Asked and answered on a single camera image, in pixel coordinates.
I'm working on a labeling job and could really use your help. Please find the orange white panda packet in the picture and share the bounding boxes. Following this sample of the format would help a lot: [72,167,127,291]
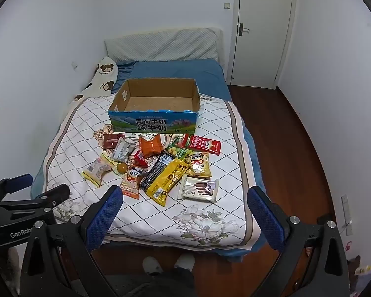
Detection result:
[119,165,149,199]

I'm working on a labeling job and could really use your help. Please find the blue bed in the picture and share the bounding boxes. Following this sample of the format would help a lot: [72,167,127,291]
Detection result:
[31,59,279,257]

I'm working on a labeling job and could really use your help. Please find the black snack packet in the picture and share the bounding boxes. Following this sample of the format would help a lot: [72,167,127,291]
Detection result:
[139,151,175,192]

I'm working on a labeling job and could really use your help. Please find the orange snack packet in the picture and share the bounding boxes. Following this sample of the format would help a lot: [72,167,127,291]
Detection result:
[139,134,164,159]

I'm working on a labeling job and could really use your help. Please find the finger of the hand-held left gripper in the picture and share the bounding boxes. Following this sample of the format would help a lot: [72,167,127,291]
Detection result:
[0,173,34,197]
[0,184,71,212]

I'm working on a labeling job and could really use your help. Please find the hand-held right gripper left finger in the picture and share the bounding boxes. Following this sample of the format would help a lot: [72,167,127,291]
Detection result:
[19,185,124,297]

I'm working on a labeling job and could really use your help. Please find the white power strip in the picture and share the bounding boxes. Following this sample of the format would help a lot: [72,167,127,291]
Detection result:
[341,194,353,236]

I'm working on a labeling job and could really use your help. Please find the white slipper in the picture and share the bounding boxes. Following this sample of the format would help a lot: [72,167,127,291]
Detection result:
[174,254,195,271]
[142,256,162,275]

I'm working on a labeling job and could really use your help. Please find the clear green gumball bag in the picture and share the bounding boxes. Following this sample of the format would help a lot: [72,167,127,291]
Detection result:
[167,136,194,161]

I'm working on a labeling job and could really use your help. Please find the brown snack packet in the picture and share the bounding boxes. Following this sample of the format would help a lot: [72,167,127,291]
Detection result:
[103,133,125,149]

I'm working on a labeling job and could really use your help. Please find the yellow panda snack packet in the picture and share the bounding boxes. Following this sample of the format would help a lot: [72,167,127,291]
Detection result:
[184,151,211,178]

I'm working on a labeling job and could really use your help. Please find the white door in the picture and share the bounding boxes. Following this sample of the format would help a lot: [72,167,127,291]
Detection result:
[230,0,297,90]

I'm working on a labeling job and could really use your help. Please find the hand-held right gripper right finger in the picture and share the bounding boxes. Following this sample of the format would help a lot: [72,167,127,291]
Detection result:
[247,186,350,297]

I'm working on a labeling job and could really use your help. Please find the dark object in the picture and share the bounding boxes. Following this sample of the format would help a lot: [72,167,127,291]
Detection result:
[348,255,371,285]

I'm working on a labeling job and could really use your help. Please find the white quilted pillow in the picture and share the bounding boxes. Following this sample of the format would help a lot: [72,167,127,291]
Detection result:
[104,27,225,62]

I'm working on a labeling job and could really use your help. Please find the long yellow snack packet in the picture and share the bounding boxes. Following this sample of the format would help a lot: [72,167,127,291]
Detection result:
[145,158,190,207]

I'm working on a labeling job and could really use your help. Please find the white patterned quilt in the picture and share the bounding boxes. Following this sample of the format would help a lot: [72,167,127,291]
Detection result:
[43,93,260,251]

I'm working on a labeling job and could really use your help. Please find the white grey snack packet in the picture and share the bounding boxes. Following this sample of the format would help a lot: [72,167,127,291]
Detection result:
[111,138,137,163]

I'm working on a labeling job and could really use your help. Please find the cardboard box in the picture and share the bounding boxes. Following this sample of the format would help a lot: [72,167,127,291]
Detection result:
[108,78,201,134]

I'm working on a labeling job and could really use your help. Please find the white wafer packet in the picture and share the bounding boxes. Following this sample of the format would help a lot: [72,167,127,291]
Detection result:
[178,174,220,204]

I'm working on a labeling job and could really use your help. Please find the small red snack packet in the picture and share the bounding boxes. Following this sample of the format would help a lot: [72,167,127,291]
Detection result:
[133,150,149,169]

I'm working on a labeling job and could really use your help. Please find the clear yellow bread packet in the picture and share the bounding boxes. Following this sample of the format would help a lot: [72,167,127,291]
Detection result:
[82,157,113,188]

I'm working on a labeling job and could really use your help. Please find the bear print pillow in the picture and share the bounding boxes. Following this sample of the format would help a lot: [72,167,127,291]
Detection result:
[70,56,118,103]

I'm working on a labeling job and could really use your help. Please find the person's legs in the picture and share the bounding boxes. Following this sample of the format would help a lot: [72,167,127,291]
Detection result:
[105,268,195,297]

